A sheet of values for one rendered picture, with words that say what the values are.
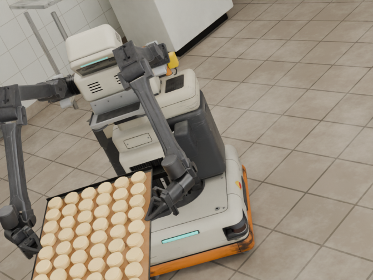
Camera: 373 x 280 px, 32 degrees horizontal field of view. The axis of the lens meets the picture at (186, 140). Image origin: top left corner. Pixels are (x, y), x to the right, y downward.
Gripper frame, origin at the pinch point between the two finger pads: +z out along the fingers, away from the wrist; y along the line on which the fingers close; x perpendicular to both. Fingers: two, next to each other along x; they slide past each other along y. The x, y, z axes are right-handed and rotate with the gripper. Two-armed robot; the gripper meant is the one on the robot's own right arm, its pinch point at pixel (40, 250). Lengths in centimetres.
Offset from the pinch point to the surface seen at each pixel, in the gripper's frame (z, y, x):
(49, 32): -327, -75, 184
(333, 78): -75, -116, 234
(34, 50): -325, -80, 163
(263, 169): -58, -109, 140
